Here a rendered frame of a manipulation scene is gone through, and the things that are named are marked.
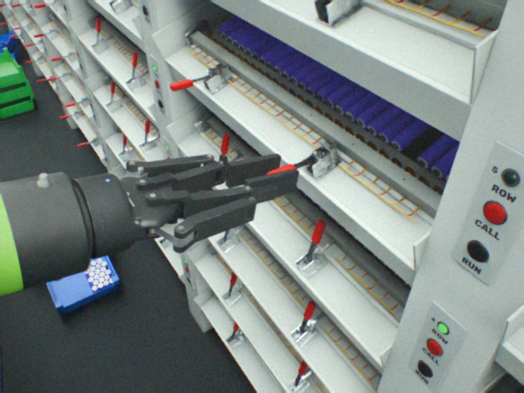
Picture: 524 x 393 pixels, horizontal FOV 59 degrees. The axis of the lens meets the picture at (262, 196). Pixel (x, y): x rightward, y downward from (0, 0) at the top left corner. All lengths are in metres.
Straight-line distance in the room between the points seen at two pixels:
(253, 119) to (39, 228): 0.38
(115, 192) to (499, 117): 0.31
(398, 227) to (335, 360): 0.38
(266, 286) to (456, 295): 0.52
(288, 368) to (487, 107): 0.78
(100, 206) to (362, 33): 0.28
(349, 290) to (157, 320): 0.95
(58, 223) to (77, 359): 1.15
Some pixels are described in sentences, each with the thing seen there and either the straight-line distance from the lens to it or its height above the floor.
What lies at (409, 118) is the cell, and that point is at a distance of 0.60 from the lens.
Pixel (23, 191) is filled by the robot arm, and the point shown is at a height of 1.01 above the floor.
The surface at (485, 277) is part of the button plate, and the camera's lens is 0.43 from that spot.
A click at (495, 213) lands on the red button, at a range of 0.39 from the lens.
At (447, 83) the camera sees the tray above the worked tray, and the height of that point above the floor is 1.08.
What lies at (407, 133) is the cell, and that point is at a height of 0.94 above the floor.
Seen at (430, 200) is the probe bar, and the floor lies 0.93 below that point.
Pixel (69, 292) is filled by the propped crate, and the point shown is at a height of 0.02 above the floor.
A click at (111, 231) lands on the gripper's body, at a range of 0.42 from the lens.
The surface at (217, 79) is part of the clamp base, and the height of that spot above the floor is 0.91.
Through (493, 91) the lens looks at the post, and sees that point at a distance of 0.36.
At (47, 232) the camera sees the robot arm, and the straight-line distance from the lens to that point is 0.40.
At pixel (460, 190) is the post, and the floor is 1.00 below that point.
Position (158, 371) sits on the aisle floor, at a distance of 1.45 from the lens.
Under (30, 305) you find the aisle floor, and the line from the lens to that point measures 1.71.
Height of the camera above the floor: 1.24
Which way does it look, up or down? 40 degrees down
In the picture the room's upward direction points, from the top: straight up
